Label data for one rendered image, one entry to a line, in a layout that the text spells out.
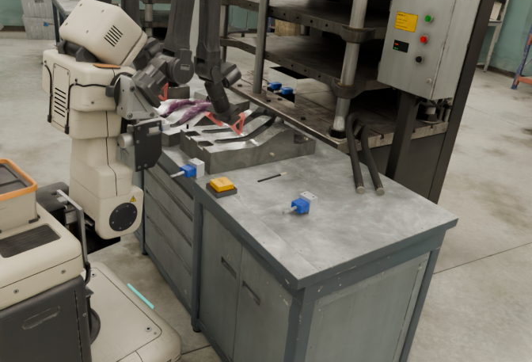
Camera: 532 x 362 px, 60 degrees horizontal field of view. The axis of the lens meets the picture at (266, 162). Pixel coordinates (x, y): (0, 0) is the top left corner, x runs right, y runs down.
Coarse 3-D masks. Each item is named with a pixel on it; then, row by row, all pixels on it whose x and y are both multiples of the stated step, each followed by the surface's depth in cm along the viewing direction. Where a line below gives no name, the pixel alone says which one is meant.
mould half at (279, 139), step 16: (192, 128) 185; (208, 128) 187; (272, 128) 183; (288, 128) 182; (192, 144) 177; (224, 144) 173; (240, 144) 176; (256, 144) 177; (272, 144) 180; (288, 144) 185; (304, 144) 190; (208, 160) 167; (224, 160) 170; (240, 160) 174; (256, 160) 179; (272, 160) 184
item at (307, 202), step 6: (306, 192) 151; (300, 198) 150; (306, 198) 148; (312, 198) 148; (294, 204) 147; (300, 204) 147; (306, 204) 147; (312, 204) 149; (288, 210) 145; (294, 210) 148; (300, 210) 146; (306, 210) 148; (312, 210) 150
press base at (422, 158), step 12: (444, 132) 261; (420, 144) 251; (432, 144) 258; (360, 156) 226; (372, 156) 231; (384, 156) 237; (408, 156) 250; (420, 156) 256; (432, 156) 263; (384, 168) 241; (408, 168) 254; (420, 168) 261; (432, 168) 268; (408, 180) 259; (420, 180) 266; (432, 180) 273; (420, 192) 271
